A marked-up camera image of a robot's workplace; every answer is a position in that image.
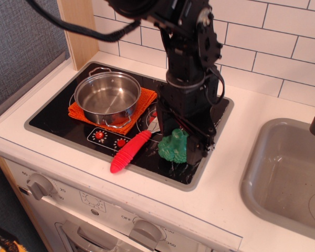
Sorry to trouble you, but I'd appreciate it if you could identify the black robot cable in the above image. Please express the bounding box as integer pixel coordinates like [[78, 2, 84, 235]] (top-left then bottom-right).
[[26, 0, 142, 43]]

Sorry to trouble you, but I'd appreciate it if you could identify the grey left oven knob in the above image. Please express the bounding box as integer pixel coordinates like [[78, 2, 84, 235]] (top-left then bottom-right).
[[27, 173, 54, 201]]

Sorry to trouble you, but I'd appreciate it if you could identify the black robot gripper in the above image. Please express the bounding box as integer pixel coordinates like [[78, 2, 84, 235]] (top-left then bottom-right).
[[157, 70, 219, 165]]

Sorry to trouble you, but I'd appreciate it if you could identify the orange object bottom left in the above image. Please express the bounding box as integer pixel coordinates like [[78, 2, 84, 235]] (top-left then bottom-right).
[[6, 241, 27, 252]]

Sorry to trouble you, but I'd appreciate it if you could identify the black toy stove top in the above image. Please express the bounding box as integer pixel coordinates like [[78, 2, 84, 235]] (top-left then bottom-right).
[[24, 61, 235, 192]]

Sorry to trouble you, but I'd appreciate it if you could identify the stainless steel pot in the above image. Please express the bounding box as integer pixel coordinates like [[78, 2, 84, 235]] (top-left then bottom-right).
[[74, 67, 141, 129]]

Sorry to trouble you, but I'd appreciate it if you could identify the red handled metal fork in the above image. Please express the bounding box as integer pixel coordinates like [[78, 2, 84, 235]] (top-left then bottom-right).
[[110, 117, 160, 174]]

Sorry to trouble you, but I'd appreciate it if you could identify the orange cloth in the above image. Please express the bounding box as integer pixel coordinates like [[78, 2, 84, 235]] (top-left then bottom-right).
[[68, 88, 157, 135]]

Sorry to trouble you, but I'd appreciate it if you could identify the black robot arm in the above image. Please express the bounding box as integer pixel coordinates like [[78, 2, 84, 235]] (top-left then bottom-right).
[[109, 1, 224, 164]]

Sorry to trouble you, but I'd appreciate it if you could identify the grey right oven knob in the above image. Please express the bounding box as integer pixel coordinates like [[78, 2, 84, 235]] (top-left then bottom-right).
[[129, 220, 162, 251]]

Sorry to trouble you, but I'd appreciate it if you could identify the green toy broccoli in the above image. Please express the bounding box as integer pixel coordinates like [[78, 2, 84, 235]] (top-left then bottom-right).
[[158, 129, 188, 163]]

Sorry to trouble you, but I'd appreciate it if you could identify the grey sink basin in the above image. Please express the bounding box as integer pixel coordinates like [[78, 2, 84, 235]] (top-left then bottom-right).
[[240, 118, 315, 239]]

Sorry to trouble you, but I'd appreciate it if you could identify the wooden side post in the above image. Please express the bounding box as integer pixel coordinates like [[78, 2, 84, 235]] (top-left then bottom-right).
[[57, 0, 99, 71]]

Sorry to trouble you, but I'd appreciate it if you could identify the grey oven knob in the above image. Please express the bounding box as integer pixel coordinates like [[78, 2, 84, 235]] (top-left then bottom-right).
[[27, 173, 54, 201], [129, 220, 162, 251]]

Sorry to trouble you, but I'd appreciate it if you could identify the grey oven door handle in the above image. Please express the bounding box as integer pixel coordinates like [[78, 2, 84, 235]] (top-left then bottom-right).
[[61, 220, 128, 251]]

